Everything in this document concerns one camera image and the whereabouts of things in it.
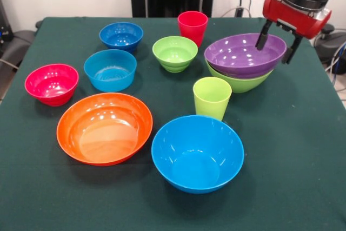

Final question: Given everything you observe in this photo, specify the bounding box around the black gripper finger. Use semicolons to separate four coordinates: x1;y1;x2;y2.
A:
281;32;303;65
255;20;272;51

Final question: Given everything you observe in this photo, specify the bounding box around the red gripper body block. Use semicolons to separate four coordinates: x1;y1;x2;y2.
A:
262;0;332;40

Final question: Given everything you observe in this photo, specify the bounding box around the purple plastic bowl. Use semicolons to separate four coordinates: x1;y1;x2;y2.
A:
203;32;288;79

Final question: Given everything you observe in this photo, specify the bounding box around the large green bowl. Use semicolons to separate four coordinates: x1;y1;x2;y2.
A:
205;59;274;94

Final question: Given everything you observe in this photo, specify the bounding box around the red plastic cup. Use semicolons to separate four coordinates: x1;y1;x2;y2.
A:
177;10;209;49

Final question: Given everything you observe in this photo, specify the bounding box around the green plastic cup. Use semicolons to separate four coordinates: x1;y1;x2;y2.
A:
192;76;233;122

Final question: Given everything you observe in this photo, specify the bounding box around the small ribbed green bowl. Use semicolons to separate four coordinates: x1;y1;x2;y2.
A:
151;35;199;74

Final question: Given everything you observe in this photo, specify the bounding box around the dark blue bowl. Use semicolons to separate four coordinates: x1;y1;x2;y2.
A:
98;22;144;54

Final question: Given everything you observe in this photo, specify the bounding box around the large light blue bowl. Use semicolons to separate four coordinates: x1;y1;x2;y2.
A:
151;115;245;195

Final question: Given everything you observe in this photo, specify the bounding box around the dark green table cloth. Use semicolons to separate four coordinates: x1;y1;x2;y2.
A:
0;16;346;231

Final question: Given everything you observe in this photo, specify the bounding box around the ribbed light blue bowl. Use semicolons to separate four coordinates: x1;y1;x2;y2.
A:
83;49;137;93

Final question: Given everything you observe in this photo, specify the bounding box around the orange plastic bowl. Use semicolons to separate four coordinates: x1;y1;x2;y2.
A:
56;92;154;167

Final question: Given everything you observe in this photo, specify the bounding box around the pink plastic bowl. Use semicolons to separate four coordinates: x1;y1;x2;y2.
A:
24;63;79;107

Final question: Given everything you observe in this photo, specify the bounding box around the black box device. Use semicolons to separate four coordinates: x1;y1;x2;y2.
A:
0;0;14;43

